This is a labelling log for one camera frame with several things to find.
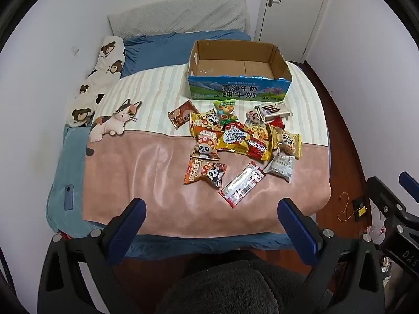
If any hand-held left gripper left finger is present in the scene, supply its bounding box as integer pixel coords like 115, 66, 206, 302
37, 198, 147, 314

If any pink white toy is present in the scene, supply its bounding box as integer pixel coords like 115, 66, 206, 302
362, 226, 385, 244

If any orange panda snack packet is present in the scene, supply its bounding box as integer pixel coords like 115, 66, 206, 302
183, 158, 227, 188
190, 126, 221, 161

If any yellow panda snack packet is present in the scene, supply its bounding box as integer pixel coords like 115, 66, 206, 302
190, 109, 223, 134

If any white purple cookie packet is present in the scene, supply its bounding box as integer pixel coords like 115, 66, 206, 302
256, 101, 293, 120

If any grey headboard cushion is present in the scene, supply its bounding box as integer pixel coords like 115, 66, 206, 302
107, 0, 247, 37

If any brown snack packet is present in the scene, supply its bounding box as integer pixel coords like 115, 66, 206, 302
168, 100, 199, 129

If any bear print pillow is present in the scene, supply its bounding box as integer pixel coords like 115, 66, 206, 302
67, 35, 126, 128

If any white door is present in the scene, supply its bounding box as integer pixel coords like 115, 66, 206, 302
258, 0, 332, 63

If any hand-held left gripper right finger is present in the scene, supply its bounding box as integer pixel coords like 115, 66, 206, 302
278, 198, 383, 314

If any blue pillow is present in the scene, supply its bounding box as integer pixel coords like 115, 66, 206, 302
121, 29, 252, 79

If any long red white snack packet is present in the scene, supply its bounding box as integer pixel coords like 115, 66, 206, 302
218, 161, 265, 208

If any yellow snack packet white label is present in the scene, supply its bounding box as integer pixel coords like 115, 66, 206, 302
217, 121, 254, 153

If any dark fleece clothing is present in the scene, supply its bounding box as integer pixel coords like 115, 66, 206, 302
155, 250, 334, 314

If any green candy packet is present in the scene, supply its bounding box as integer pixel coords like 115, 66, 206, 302
213, 100, 237, 125

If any cardboard box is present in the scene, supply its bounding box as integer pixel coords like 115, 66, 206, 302
187, 39, 293, 101

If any cat print blanket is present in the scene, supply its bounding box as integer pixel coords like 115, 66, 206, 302
82, 60, 333, 238

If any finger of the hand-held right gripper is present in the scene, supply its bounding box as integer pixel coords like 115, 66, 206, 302
365, 177, 408, 225
399, 171, 419, 203

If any beige nut snack packet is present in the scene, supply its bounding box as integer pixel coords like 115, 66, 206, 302
268, 126, 302, 160

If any white grey snack packet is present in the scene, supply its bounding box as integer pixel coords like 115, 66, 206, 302
263, 149, 295, 183

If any small white red candy packet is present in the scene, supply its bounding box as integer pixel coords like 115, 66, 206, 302
245, 109, 262, 125

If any black wall socket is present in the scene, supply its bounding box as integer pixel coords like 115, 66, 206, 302
354, 196, 369, 217

